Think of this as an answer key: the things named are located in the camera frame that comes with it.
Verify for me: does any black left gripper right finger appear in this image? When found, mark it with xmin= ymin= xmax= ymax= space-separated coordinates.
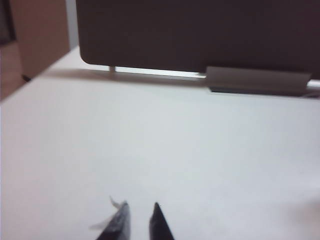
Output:
xmin=149 ymin=202 xmax=176 ymax=240

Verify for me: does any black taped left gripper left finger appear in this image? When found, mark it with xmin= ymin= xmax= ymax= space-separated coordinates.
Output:
xmin=96 ymin=201 xmax=131 ymax=240

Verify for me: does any grey divider mounting bracket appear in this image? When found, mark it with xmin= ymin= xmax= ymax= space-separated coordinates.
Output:
xmin=205 ymin=65 xmax=313 ymax=96

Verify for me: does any grey-brown desk divider panel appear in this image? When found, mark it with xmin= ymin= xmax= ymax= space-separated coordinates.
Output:
xmin=75 ymin=0 xmax=320 ymax=76

